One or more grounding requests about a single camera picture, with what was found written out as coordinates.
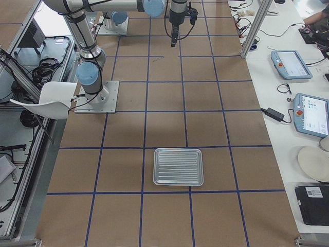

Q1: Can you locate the white plastic chair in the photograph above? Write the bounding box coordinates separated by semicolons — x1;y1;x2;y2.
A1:
10;81;77;119

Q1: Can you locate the black flat box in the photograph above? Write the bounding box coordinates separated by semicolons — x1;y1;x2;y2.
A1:
295;186;328;226

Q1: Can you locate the teach pendant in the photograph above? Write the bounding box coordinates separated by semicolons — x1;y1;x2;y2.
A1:
270;50;313;80
294;93;328;138

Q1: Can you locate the aluminium frame column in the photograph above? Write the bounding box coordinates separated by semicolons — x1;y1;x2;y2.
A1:
241;0;272;59

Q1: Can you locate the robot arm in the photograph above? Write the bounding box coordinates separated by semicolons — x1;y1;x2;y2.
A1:
44;1;198;64

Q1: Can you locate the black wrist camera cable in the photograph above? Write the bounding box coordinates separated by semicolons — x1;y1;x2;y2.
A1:
164;15;196;41

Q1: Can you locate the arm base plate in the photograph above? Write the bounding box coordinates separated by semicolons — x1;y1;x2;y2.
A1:
97;16;129;36
74;81;120;114

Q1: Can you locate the near teach pendant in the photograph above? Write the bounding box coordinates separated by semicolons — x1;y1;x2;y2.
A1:
294;93;328;138

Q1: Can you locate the far teach pendant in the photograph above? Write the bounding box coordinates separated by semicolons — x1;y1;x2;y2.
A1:
270;50;313;80

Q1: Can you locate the black power brick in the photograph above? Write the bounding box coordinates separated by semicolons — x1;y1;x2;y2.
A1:
261;108;284;122

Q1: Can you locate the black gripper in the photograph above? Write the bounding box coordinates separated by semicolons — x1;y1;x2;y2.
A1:
169;0;198;47

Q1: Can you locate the beige round plate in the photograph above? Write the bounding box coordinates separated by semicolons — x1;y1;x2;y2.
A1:
298;147;328;183

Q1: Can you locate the silver ribbed metal tray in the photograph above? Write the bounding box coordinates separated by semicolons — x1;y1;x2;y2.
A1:
153;148;204;186

